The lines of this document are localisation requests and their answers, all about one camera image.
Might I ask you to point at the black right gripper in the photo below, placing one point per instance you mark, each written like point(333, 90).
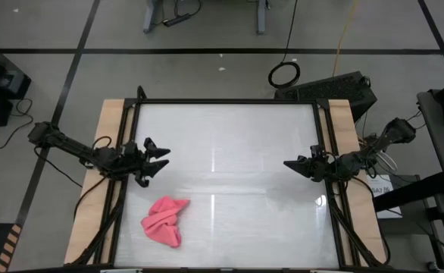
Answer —
point(318, 165)

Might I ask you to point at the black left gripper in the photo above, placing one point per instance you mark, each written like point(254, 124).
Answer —
point(136, 161)

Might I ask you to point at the pink cloth towel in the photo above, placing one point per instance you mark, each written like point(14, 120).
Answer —
point(163, 221)

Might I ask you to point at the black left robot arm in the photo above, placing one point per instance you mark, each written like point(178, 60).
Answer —
point(74, 148)

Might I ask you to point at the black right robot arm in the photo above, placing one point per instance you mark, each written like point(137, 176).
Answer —
point(358, 159)

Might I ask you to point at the wooden side board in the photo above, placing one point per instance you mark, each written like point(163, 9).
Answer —
point(343, 121)
point(104, 121)

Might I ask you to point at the white printed paper sheet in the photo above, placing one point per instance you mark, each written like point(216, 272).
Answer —
point(375, 182)

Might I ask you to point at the black desk base bar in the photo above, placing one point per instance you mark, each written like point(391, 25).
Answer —
point(411, 193)

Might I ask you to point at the grey desk leg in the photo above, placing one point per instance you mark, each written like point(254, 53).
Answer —
point(150, 19)
point(261, 19)

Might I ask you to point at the black power strip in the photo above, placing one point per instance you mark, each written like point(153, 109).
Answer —
point(176, 19)

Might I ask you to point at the black caster wheel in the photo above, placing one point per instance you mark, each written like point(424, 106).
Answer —
point(433, 266)

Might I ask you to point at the black aluminium table frame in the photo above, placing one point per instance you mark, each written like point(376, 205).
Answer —
point(226, 101)

